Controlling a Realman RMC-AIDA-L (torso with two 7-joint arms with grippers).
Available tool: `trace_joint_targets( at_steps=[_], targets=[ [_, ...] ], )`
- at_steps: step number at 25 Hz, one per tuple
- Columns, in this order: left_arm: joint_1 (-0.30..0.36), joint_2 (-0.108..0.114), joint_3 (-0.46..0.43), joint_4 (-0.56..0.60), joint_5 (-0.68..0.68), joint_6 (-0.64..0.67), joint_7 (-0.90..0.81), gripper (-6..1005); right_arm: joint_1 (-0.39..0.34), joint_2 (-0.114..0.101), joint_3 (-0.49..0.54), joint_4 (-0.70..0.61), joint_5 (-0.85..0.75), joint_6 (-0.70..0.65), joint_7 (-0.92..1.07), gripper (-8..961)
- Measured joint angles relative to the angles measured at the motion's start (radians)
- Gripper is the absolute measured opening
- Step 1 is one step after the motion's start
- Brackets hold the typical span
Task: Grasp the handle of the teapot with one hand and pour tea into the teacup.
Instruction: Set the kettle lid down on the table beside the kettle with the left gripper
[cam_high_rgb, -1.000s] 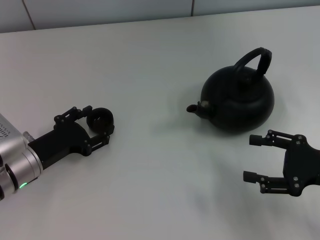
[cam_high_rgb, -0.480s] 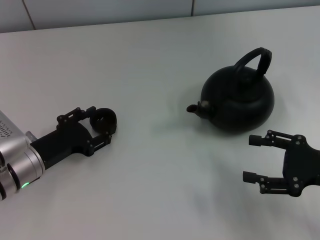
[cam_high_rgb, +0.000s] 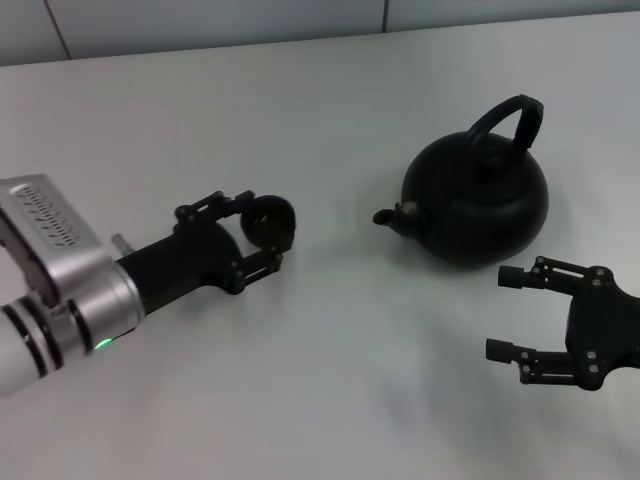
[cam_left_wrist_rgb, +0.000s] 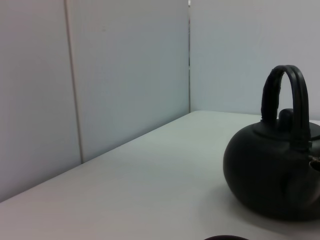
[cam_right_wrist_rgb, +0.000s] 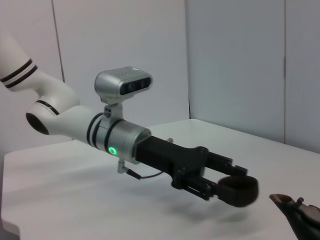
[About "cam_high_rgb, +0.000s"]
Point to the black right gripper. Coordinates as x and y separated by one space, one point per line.
605 325

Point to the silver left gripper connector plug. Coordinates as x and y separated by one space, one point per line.
120 242

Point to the black round teapot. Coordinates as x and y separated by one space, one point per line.
475 220

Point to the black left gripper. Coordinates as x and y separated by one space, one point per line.
195 260

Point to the small black teacup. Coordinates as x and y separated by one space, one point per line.
272 220

